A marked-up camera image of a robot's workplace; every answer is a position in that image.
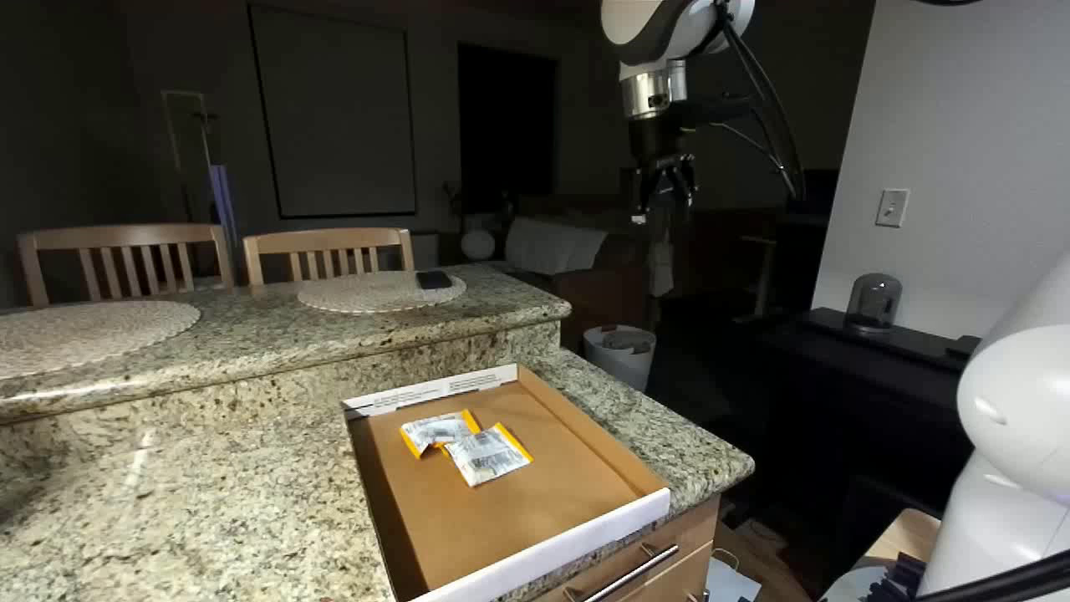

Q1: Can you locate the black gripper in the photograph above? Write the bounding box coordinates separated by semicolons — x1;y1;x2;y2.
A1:
623;110;704;222

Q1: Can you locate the yellow silver sachet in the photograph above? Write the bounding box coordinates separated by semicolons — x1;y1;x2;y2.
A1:
444;421;536;492
398;409;486;461

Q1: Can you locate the light grey sofa cushion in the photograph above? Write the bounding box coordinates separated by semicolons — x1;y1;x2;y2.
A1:
502;213;612;276

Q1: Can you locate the white trash bin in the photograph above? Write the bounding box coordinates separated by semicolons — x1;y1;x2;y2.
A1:
580;320;658;395

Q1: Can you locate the round white lamp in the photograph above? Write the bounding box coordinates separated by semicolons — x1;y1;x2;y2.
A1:
457;224;502;269

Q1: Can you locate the metal kettle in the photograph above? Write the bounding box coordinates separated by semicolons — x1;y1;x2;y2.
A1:
841;272;906;333

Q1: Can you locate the black side table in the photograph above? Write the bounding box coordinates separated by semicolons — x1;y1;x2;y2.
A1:
747;303;987;537

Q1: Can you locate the round woven placemat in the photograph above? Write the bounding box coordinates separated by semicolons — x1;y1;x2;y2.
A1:
0;295;204;385
295;269;472;318

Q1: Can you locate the wooden slatted chair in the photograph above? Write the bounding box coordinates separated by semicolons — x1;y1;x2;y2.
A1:
12;222;238;310
241;224;422;291

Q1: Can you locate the wooden counter drawer front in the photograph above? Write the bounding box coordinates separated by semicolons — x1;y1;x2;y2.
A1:
531;497;725;602

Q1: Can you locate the purple glowing panel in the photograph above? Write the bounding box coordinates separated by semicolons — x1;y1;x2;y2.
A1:
207;160;241;269

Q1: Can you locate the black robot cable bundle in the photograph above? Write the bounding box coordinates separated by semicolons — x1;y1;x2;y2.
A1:
699;2;1070;602

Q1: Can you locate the white wall light switch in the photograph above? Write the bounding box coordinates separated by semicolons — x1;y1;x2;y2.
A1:
872;184;914;232

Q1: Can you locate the metal drawer handle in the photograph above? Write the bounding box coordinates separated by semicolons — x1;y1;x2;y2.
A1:
575;543;685;602

